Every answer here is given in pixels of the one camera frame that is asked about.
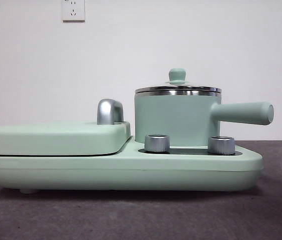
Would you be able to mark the glass lid with green knob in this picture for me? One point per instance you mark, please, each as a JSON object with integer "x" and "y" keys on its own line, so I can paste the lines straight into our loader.
{"x": 177, "y": 75}

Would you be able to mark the silver control knob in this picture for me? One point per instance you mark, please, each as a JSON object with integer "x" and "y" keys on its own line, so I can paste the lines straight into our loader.
{"x": 221, "y": 145}
{"x": 157, "y": 144}

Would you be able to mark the green breakfast maker base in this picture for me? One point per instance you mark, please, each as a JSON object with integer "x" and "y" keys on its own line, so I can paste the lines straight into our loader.
{"x": 81, "y": 172}

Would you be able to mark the green hinged grill cover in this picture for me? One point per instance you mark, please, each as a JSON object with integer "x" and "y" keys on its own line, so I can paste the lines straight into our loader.
{"x": 56, "y": 139}

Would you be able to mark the white wall socket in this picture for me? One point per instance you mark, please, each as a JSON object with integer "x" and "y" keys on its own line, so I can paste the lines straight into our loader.
{"x": 73, "y": 11}

